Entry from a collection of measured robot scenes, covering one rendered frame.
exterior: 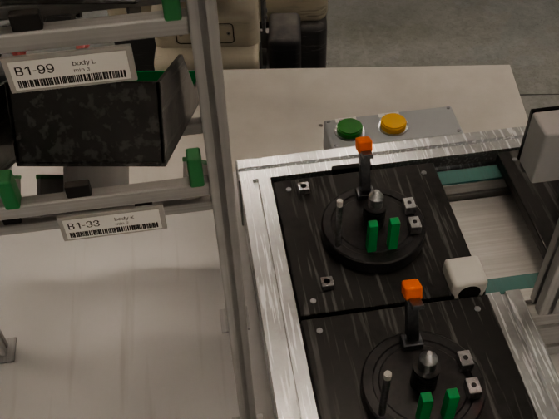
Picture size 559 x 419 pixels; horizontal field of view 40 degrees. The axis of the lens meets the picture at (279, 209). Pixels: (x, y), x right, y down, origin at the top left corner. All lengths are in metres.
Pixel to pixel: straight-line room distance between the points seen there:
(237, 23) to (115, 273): 0.66
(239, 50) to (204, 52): 1.10
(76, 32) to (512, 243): 0.77
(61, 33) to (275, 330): 0.53
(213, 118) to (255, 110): 0.82
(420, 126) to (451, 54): 1.83
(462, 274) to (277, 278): 0.24
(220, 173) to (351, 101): 0.82
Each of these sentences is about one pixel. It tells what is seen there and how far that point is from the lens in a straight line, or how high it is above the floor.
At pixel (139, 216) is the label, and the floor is 1.29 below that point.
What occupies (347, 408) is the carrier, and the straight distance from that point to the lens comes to 0.90.
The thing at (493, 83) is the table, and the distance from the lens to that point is 1.51.
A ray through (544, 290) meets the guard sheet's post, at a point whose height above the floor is 1.00.
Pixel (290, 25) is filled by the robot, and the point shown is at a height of 0.75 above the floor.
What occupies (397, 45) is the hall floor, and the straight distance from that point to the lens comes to 3.08.
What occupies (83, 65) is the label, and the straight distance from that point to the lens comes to 0.55.
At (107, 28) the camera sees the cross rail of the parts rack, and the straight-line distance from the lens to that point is 0.54.
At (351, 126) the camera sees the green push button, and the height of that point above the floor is 0.97.
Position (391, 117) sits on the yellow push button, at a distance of 1.23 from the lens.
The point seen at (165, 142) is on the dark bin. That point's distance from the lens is 0.66.
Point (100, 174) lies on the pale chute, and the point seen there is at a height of 1.11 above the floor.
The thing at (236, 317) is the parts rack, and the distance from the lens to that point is 0.79.
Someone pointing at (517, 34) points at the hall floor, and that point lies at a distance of 3.22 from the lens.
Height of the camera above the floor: 1.76
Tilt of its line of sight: 47 degrees down
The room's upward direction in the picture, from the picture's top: 2 degrees counter-clockwise
